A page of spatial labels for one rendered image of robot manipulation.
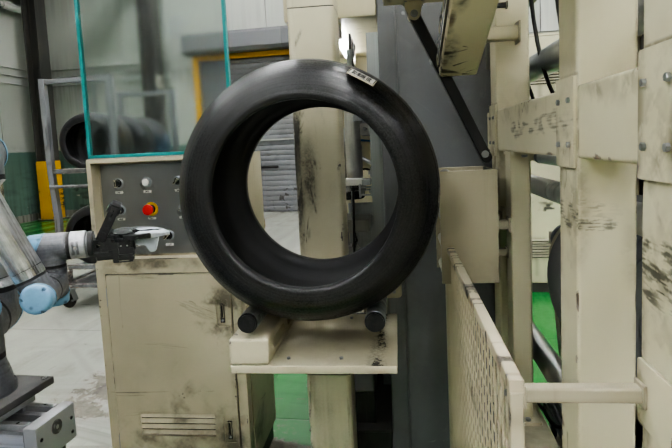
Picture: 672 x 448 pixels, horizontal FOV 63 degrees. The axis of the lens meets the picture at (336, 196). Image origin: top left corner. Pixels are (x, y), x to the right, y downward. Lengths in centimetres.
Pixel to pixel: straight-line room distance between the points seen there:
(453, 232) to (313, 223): 39
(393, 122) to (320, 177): 46
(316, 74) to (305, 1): 46
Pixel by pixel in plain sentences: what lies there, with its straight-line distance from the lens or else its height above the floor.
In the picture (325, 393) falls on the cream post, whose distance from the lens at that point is 168.
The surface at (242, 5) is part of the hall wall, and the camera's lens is 1126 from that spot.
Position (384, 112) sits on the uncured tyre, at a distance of 112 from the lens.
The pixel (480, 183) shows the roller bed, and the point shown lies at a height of 116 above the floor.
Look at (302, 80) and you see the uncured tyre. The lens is 114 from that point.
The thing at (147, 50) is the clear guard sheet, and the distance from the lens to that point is 211.
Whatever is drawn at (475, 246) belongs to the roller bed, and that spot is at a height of 100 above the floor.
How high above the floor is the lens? 128
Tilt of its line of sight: 6 degrees down
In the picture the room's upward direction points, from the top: 3 degrees counter-clockwise
